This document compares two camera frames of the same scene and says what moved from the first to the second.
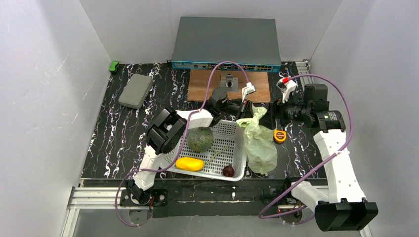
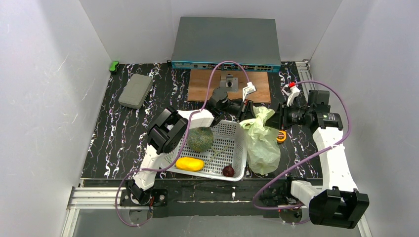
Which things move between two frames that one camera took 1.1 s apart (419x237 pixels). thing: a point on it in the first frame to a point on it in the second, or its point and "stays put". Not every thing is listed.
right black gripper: [278, 111] to [283, 114]
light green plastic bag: [260, 143] stays put
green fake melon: [200, 139] stays put
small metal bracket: [229, 83] stays put
